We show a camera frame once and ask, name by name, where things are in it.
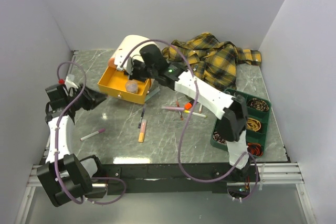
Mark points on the aluminium rail frame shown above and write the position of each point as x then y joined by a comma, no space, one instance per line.
279,198

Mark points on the pink top drawer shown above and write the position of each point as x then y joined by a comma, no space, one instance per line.
111,63

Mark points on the dark floral hair band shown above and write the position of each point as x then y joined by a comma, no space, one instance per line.
258,104

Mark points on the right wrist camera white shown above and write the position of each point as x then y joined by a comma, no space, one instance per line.
123,62

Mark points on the black thin pen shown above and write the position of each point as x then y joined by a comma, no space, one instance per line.
142,116

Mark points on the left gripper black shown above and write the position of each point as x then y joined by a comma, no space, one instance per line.
93,98

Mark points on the tan hair band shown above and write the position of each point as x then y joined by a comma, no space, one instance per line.
254,124

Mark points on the white pen pink cap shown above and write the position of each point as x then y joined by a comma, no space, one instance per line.
92,134

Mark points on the orange black hair band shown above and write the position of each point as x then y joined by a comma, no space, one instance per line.
255,149

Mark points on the cream round drawer organizer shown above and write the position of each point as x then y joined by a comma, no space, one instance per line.
135,43

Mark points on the purple pastel marker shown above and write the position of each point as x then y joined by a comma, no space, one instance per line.
172,108

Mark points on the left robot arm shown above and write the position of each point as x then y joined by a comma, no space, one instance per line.
63,176

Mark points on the yellow drawer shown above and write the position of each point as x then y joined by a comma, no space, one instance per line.
113,83

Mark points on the white pen yellow cap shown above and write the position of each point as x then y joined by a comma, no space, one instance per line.
195,114

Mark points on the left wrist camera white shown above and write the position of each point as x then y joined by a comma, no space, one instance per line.
68,82

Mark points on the yellow plaid shirt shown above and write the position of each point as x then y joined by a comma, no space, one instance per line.
213,61

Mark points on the grey hair band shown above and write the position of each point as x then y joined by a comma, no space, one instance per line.
233,93

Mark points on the orange black highlighter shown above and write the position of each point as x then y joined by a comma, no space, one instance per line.
188,105

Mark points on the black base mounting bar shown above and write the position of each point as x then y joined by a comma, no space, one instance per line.
167,178

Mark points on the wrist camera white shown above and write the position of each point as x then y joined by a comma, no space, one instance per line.
68,82
123,62

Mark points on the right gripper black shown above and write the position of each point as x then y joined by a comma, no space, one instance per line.
134,76

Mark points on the green compartment tray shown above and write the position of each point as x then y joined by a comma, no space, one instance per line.
259,111

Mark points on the orange pink highlighter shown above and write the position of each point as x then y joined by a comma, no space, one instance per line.
142,131

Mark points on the brown patterned hair band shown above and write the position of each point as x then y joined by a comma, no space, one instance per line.
217,138

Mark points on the red brown pen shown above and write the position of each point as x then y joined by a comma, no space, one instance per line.
180,112

